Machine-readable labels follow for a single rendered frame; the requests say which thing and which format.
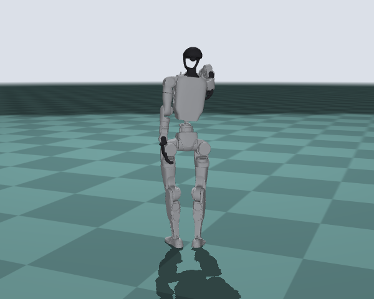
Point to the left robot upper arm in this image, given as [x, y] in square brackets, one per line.
[167, 95]

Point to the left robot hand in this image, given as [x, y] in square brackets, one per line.
[163, 142]

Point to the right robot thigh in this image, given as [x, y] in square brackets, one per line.
[201, 163]

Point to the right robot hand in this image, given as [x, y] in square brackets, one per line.
[209, 93]

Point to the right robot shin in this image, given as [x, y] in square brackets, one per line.
[198, 213]

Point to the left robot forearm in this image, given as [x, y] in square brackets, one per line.
[164, 125]

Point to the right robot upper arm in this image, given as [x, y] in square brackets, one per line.
[210, 83]

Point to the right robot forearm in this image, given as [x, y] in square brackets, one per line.
[205, 70]

